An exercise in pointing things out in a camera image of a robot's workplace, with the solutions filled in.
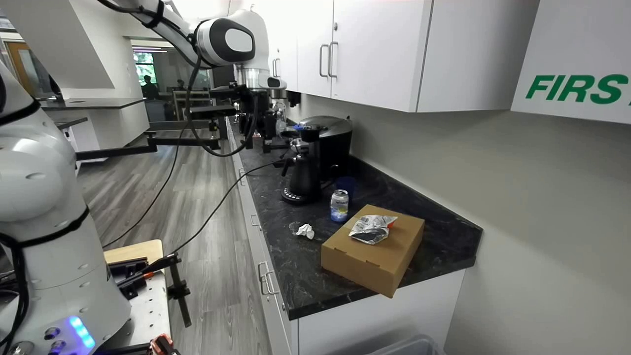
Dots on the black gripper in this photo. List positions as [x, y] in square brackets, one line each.
[260, 109]

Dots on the white paper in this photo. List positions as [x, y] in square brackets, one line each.
[304, 229]

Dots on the silver snack packet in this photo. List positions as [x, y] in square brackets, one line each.
[371, 227]

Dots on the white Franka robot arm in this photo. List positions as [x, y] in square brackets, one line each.
[39, 184]

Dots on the white waste bin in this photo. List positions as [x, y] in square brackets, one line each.
[404, 346]

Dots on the wooden background table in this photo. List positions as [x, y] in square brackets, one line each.
[193, 99]

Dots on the black coffee machine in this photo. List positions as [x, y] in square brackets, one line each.
[331, 141]

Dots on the person in background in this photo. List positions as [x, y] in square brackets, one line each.
[148, 89]

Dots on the blue bowl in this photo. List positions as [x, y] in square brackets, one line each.
[347, 184]

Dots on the white office desk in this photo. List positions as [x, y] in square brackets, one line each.
[110, 121]

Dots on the brown cardboard box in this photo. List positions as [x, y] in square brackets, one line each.
[371, 257]

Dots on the wooden board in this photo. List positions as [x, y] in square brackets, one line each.
[134, 251]

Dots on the black clamp stand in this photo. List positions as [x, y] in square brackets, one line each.
[177, 289]

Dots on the metal robot table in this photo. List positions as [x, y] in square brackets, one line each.
[148, 312]

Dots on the white base cabinet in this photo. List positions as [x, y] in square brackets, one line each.
[367, 318]

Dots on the white first aid cabinet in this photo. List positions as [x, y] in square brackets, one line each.
[578, 46]

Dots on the black stereo camera bar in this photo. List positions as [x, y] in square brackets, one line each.
[209, 111]

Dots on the white wall cabinet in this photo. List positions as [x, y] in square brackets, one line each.
[375, 46]

